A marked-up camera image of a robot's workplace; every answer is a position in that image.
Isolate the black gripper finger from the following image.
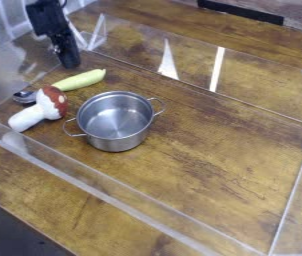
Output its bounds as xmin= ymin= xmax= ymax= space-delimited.
xmin=51 ymin=32 xmax=78 ymax=69
xmin=70 ymin=34 xmax=82 ymax=66

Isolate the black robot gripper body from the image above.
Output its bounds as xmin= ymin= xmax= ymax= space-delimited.
xmin=26 ymin=0 xmax=71 ymax=37

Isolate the clear acrylic enclosure wall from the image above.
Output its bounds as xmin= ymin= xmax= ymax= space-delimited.
xmin=0 ymin=0 xmax=302 ymax=256

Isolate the small stainless steel pot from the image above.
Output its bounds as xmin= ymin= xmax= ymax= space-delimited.
xmin=63 ymin=91 xmax=166 ymax=152

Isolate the black bar in background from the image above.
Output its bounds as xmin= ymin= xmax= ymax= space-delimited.
xmin=197 ymin=0 xmax=285 ymax=26

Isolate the plush red white mushroom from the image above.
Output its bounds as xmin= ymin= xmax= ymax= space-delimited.
xmin=9 ymin=86 xmax=69 ymax=132

